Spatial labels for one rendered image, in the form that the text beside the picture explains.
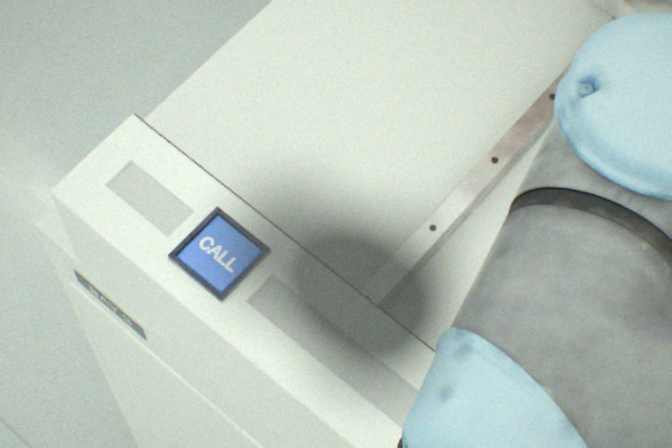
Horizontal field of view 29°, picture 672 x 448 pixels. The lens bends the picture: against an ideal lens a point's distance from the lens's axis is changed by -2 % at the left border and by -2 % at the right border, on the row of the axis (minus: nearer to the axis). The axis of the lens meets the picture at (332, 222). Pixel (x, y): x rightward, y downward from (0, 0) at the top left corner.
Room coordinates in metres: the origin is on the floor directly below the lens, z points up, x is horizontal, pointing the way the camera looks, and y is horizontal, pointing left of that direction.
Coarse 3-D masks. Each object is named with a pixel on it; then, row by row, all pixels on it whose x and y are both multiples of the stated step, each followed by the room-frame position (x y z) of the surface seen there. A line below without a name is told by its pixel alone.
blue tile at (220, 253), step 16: (224, 224) 0.43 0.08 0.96; (208, 240) 0.42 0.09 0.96; (224, 240) 0.42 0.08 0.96; (240, 240) 0.42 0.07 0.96; (192, 256) 0.41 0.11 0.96; (208, 256) 0.41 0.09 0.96; (224, 256) 0.41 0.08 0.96; (240, 256) 0.41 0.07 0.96; (208, 272) 0.39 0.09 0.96; (224, 272) 0.39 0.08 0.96; (240, 272) 0.39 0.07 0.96; (224, 288) 0.38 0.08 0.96
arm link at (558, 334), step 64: (576, 192) 0.22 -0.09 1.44; (512, 256) 0.19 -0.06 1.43; (576, 256) 0.19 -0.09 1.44; (640, 256) 0.19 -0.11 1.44; (512, 320) 0.17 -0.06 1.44; (576, 320) 0.17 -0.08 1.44; (640, 320) 0.17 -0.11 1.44; (448, 384) 0.15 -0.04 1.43; (512, 384) 0.14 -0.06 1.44; (576, 384) 0.14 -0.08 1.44; (640, 384) 0.14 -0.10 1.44
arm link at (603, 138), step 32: (608, 32) 0.27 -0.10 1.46; (640, 32) 0.27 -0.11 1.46; (576, 64) 0.26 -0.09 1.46; (608, 64) 0.26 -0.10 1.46; (640, 64) 0.26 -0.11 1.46; (576, 96) 0.25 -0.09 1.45; (608, 96) 0.24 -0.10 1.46; (640, 96) 0.24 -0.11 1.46; (576, 128) 0.24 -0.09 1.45; (608, 128) 0.23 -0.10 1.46; (640, 128) 0.23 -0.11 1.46; (544, 160) 0.24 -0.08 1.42; (576, 160) 0.23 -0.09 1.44; (608, 160) 0.22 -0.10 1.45; (640, 160) 0.22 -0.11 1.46; (608, 192) 0.21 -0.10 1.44; (640, 192) 0.21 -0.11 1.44
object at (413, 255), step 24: (552, 96) 0.62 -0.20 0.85; (528, 120) 0.60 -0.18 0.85; (504, 144) 0.57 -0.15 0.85; (528, 144) 0.58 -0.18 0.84; (480, 168) 0.55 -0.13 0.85; (504, 168) 0.55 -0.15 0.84; (456, 192) 0.52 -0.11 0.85; (480, 192) 0.52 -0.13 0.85; (432, 216) 0.50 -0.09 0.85; (456, 216) 0.50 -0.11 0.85; (408, 240) 0.48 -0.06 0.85; (432, 240) 0.48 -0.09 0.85; (408, 264) 0.45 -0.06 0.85; (384, 288) 0.43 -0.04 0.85
